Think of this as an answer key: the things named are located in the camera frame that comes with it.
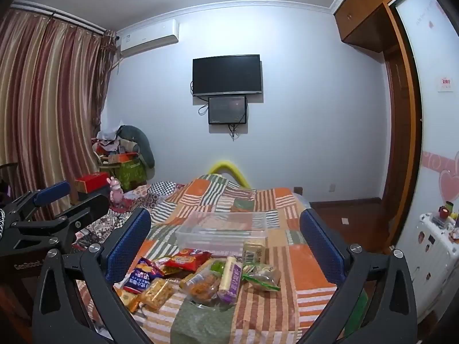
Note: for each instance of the clear yellow snack packet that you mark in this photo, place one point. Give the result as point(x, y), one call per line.
point(202, 286)

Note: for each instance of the clear green-edged snack packet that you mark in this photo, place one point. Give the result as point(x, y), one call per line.
point(261, 276)

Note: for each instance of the yellow foam tube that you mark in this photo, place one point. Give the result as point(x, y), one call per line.
point(226, 165)

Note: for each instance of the white air conditioner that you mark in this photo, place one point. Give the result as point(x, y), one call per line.
point(150, 39)

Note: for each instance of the small yellow cracker packet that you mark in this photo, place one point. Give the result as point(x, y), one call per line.
point(127, 299)

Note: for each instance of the orange green patchwork blanket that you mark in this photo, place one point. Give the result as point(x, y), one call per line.
point(272, 294)

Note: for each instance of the small black wall monitor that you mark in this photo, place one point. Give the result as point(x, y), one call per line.
point(227, 109)

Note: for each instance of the black wall television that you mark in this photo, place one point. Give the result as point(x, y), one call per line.
point(226, 75)

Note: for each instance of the red box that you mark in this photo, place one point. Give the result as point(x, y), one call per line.
point(91, 181)

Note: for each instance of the checkered patchwork quilt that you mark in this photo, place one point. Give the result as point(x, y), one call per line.
point(143, 197)

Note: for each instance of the sandwich bread packet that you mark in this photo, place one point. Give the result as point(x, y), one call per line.
point(255, 249)

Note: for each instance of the white wardrobe door heart stickers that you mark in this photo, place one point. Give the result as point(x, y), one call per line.
point(437, 122)

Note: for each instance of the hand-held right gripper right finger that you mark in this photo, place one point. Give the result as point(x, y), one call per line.
point(319, 243)

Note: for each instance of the white purple stick packet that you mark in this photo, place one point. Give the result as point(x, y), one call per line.
point(229, 279)

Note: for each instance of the orange crispy bar packet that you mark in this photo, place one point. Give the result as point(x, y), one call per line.
point(156, 294)

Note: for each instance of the orange flat box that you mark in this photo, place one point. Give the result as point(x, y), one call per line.
point(123, 158)

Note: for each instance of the grey pillow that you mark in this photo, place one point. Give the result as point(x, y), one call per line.
point(143, 143)

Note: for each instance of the red snack packet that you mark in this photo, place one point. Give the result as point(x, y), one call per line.
point(186, 259)

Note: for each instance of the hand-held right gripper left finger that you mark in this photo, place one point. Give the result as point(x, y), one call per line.
point(129, 245)

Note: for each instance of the red white wall sign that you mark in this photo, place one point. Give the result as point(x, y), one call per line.
point(445, 84)

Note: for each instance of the pile of papers and bags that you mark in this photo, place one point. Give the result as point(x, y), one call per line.
point(107, 141)

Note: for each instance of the small green snack packet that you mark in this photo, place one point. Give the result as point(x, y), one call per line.
point(217, 267)

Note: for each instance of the clear plastic container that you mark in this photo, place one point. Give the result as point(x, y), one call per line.
point(222, 229)

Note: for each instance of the wooden overhead cabinet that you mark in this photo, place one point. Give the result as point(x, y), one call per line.
point(365, 7)

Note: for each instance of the striped brown curtain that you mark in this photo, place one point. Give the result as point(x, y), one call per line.
point(43, 96)

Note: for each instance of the blue chips packet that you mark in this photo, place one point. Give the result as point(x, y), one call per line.
point(138, 281)

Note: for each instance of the pink plush toy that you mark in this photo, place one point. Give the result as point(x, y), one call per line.
point(115, 190)

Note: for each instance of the brown wooden door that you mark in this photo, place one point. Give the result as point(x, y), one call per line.
point(396, 114)

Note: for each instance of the small red ornament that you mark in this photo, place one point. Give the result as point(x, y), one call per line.
point(444, 212)

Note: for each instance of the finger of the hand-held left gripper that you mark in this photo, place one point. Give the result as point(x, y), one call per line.
point(89, 206)
point(53, 190)

